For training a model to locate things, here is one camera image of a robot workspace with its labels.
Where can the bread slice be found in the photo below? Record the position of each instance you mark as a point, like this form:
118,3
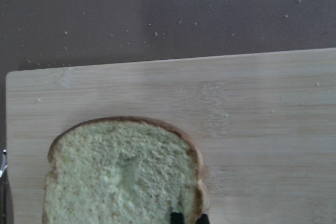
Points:
124,169

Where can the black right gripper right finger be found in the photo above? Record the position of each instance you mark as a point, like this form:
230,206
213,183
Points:
203,219

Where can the wooden cutting board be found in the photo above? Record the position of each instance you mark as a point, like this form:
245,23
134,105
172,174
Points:
264,123

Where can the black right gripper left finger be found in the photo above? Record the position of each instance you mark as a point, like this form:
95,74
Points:
176,218

